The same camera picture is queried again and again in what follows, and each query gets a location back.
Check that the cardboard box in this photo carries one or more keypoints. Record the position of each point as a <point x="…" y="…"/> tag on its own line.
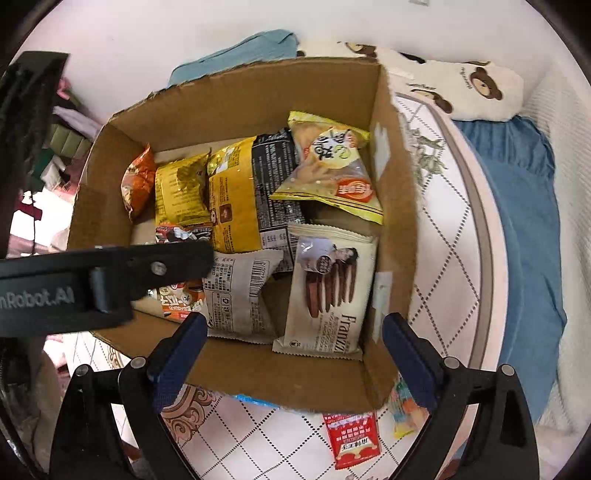
<point x="286" y="371"/>

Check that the orange white panda packet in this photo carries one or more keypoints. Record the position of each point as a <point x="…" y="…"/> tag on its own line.
<point x="178" y="301"/>

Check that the small yellow snack packet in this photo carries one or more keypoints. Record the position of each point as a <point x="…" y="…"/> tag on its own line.
<point x="180" y="194"/>

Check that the cream biscuit packet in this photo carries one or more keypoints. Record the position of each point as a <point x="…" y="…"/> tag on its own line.
<point x="323" y="323"/>

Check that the colourful candy packet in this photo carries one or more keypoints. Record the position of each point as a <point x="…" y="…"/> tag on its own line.
<point x="404" y="415"/>

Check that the bear print pillow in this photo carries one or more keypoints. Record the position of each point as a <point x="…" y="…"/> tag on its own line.
<point x="461" y="92"/>

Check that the white snack packet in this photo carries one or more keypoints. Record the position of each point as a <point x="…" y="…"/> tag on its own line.
<point x="240" y="300"/>

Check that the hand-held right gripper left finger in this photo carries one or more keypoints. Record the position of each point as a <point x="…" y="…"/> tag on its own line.
<point x="178" y="364"/>

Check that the dark red small packet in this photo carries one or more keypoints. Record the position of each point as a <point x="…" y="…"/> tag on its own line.
<point x="175" y="233"/>

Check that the large yellow black snack bag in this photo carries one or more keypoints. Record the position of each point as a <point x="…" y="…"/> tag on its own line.
<point x="235" y="203"/>

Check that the blue bedsheet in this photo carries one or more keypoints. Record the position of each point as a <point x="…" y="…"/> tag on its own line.
<point x="521" y="230"/>

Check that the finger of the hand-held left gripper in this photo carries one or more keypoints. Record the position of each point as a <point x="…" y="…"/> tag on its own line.
<point x="175" y="263"/>
<point x="27" y="115"/>

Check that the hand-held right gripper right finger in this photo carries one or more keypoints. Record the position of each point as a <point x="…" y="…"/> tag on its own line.
<point x="415" y="364"/>

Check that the orange panda snack packet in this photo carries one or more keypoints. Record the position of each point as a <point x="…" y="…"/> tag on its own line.
<point x="138" y="184"/>

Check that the teal blanket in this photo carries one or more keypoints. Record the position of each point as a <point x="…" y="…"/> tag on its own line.
<point x="258" y="50"/>

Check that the red snack packet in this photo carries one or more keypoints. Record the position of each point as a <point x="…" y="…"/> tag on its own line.
<point x="351" y="438"/>

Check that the white textured blanket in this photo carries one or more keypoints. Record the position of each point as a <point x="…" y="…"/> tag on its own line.
<point x="561" y="115"/>

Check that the pale yellow snack packet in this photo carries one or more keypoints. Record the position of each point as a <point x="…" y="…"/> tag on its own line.
<point x="323" y="175"/>

